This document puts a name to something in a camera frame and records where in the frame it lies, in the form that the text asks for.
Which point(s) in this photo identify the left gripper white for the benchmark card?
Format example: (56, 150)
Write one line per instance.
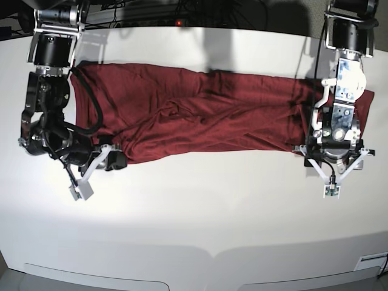
(333, 182)

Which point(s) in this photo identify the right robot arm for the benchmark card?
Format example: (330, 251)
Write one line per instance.
(58, 29)

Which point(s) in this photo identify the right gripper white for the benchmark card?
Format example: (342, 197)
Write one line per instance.
(106, 157)

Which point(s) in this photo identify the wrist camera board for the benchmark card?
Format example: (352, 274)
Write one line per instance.
(330, 191)
(74, 190)

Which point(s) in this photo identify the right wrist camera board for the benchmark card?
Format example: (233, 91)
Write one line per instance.
(74, 190)

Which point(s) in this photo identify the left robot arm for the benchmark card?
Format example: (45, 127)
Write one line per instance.
(333, 145)

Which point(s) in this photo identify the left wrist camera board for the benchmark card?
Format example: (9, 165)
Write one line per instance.
(330, 191)

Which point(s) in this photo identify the white power strip red switch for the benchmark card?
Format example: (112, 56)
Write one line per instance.
(151, 23)

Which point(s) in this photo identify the dark red long-sleeve shirt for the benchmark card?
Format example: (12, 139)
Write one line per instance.
(153, 112)

